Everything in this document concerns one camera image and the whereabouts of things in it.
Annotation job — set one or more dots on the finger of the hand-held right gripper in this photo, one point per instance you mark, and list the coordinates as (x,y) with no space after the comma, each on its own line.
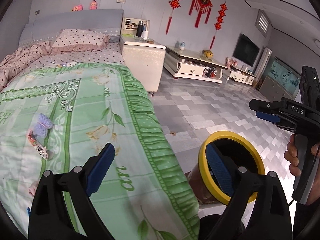
(262,105)
(267,117)

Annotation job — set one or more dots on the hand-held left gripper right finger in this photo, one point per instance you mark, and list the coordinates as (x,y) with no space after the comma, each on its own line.
(217,165)

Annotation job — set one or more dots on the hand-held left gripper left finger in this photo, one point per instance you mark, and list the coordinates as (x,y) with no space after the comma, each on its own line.
(101,170)

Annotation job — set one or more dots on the yellow-rimmed trash bin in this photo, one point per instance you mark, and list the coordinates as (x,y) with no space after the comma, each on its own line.
(235,136)

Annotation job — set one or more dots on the colourful snack wrapper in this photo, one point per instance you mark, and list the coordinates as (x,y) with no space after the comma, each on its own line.
(37,147)

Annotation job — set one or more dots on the lilac foam net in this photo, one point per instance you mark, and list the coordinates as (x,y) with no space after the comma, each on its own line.
(43,127)

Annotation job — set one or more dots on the pink tissue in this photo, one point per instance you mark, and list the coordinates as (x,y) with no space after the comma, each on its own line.
(32,190)

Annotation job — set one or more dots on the person's right hand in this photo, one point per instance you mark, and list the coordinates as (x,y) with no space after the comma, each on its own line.
(290,157)

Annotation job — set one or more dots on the grey cabinet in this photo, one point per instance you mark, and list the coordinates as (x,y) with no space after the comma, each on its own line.
(272,90)

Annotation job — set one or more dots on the small cream cabinet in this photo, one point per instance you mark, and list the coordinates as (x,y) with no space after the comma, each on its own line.
(240,76)

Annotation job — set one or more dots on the aquarium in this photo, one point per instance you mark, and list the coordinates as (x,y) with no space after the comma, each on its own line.
(285,76)

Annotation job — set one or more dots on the white standing air conditioner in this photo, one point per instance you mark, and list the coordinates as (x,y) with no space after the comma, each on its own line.
(265,65)

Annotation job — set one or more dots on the pink figurines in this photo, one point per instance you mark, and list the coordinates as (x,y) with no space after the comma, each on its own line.
(231,61)

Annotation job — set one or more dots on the green floral blanket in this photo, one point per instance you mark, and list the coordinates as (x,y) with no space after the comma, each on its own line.
(87,117)

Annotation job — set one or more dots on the louvred window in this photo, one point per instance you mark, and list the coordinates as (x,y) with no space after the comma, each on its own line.
(262,23)

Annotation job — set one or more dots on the cream coffee table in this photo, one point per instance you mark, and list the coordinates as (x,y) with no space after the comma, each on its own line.
(190,67)

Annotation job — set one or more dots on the small plastic bottle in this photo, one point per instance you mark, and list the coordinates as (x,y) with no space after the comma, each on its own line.
(182,45)

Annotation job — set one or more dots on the small white device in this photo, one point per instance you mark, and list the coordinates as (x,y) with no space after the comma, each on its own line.
(70,64)

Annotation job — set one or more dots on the cream nightstand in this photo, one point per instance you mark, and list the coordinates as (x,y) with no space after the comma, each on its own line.
(142,60)

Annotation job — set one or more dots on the polka-dot bed sheet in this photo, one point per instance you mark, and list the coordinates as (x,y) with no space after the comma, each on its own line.
(110,52)

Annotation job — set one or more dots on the polka-dot pillow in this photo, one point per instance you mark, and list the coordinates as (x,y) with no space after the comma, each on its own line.
(80,40)

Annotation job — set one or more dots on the white paper roll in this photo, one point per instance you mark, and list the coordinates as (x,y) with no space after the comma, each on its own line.
(145,34)

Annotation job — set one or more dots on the pink polka-dot duvet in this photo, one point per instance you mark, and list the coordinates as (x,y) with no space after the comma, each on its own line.
(17,57)

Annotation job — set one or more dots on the black flask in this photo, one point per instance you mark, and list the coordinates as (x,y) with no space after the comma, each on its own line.
(140,30)

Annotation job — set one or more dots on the wall television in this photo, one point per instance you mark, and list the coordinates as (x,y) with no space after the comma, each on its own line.
(246,50)

